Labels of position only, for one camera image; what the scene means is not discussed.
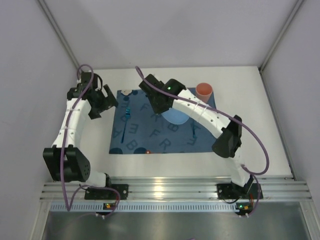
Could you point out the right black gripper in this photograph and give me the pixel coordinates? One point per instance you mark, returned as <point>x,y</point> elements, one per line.
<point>158,106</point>

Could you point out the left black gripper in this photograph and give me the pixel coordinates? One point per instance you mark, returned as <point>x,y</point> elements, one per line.
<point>104,103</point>

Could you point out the blue plastic plate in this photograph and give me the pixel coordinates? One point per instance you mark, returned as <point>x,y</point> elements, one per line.
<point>175,117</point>

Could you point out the blue lettered cloth placemat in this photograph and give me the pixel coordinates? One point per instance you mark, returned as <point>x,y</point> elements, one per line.
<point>147,132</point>

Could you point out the pink plastic cup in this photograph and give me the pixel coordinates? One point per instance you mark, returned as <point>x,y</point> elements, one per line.
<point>203,91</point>

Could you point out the blue plastic spoon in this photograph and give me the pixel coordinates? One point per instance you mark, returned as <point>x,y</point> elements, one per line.
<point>193,129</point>

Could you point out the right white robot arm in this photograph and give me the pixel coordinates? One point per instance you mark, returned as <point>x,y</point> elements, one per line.
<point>227,133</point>

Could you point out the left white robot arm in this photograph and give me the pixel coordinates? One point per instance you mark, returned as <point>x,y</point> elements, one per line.
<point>64,159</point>

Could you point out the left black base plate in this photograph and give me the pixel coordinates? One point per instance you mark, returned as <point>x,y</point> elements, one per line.
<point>93,193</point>

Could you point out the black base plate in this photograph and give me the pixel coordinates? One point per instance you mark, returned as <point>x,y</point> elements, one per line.
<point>230,191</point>
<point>93,193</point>

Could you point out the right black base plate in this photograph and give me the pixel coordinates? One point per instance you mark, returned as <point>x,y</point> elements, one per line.
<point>230,191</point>

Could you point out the slotted white cable duct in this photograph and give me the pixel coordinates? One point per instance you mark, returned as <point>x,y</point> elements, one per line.
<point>159,207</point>

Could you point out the aluminium front rail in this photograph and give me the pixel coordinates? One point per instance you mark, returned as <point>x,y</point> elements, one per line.
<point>204,189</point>

